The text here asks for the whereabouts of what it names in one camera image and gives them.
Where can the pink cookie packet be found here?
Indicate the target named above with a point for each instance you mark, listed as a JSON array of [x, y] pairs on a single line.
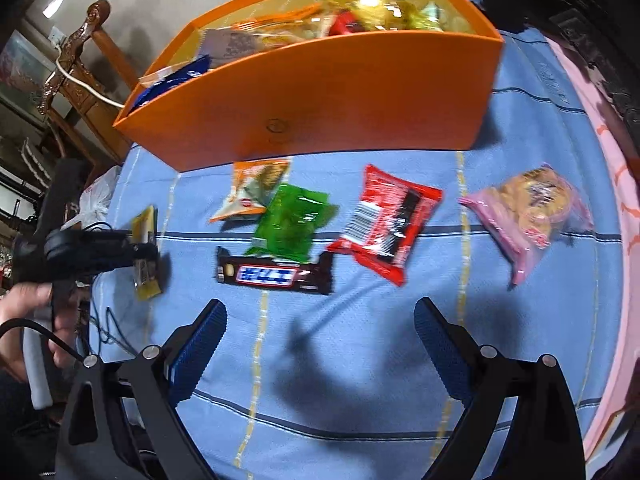
[[530, 205]]

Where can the golden snack packet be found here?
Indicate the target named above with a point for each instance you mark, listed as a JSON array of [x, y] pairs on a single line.
[[385, 10]]

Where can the blue round label packet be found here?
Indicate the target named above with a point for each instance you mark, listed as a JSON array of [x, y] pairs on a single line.
[[180, 75]]

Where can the carved wooden chair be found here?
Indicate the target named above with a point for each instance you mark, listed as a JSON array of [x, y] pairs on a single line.
[[100, 45]]

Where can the yellow snack bar packet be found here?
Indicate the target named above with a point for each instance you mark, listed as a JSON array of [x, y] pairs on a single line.
[[145, 285]]

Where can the dark carved wooden furniture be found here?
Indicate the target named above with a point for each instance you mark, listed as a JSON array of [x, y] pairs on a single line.
[[575, 10]]

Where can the framed painting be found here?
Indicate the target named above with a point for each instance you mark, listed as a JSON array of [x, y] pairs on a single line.
[[20, 65]]

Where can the grey brown snack packet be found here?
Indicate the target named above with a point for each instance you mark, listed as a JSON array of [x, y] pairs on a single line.
[[235, 45]]

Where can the blue striped tablecloth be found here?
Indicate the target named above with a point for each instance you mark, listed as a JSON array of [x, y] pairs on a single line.
[[500, 335]]

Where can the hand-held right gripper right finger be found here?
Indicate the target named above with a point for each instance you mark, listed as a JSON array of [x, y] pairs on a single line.
[[442, 355]]

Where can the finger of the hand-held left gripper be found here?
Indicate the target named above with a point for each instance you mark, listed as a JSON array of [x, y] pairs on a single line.
[[142, 256]]

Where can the orange crisp snack packet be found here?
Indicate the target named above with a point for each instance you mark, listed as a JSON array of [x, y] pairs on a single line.
[[285, 22]]

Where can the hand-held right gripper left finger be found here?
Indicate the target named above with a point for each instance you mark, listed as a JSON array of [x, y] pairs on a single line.
[[195, 355]]

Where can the white plastic bag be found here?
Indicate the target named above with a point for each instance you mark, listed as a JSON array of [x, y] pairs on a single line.
[[97, 195]]

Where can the mint green snack packet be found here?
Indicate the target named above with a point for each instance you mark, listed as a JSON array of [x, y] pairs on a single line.
[[431, 14]]

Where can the white wall socket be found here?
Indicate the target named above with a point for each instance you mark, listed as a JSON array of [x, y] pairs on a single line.
[[57, 36]]

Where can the person's left hand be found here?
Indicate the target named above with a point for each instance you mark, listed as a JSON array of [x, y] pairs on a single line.
[[20, 305]]

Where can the small red snack packet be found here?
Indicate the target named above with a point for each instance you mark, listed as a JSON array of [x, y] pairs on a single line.
[[345, 24]]

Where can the brown chocolate bar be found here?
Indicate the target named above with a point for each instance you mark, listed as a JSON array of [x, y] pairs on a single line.
[[270, 275]]

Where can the pink cloth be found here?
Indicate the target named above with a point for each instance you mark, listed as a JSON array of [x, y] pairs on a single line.
[[625, 210]]

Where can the orange white snack packet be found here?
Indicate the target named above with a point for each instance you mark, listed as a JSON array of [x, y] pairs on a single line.
[[255, 185]]

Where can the bright green snack packet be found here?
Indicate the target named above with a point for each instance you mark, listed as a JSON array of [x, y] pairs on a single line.
[[292, 220]]

